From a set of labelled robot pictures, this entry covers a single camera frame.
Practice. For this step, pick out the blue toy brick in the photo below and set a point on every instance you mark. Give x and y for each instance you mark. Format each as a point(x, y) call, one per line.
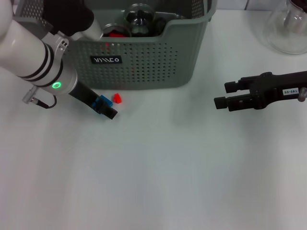
point(106, 100)

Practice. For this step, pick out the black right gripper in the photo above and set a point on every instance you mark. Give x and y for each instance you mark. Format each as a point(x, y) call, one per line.
point(271, 89)

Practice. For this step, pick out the large bright red toy brick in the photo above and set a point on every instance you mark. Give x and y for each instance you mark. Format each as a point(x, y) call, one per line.
point(116, 35)

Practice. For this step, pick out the grey perforated plastic storage bin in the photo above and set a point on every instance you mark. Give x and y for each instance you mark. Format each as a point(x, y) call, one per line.
point(156, 60)

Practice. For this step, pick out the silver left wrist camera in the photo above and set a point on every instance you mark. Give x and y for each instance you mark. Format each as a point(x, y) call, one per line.
point(69, 16)

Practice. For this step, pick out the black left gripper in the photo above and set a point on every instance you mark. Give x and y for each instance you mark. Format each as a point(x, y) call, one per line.
point(84, 94)

